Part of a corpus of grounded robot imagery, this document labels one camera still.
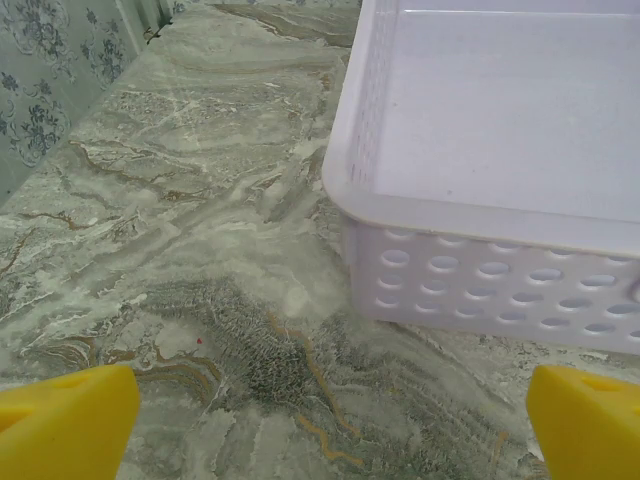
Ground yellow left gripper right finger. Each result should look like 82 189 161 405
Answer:
528 364 640 480

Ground lavender plastic basket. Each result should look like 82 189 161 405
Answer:
321 0 640 357

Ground aluminium frame post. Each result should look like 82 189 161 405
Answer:
113 0 175 57

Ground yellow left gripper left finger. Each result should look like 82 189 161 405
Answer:
0 363 142 480

